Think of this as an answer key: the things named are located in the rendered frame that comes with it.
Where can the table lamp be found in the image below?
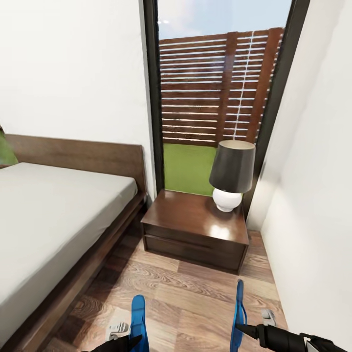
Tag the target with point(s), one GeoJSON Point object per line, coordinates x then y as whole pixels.
{"type": "Point", "coordinates": [232, 172]}

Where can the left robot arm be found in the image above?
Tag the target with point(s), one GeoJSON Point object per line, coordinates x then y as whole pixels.
{"type": "Point", "coordinates": [115, 343]}

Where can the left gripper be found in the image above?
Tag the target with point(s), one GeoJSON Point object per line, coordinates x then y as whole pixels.
{"type": "Point", "coordinates": [122, 344]}

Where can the bed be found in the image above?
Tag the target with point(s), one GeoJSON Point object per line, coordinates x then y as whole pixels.
{"type": "Point", "coordinates": [64, 209]}

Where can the sandal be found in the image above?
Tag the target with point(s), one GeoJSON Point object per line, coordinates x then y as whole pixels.
{"type": "Point", "coordinates": [236, 334]}
{"type": "Point", "coordinates": [138, 325]}

